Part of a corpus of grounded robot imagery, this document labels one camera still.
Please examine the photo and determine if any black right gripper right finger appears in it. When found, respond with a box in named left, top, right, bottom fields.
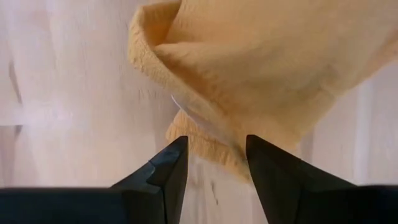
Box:
left=245, top=134, right=398, bottom=224

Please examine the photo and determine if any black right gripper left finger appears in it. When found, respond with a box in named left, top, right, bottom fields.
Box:
left=0, top=135, right=190, bottom=224

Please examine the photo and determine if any mustard yellow towel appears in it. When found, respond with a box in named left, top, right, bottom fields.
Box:
left=127, top=0, right=398, bottom=185

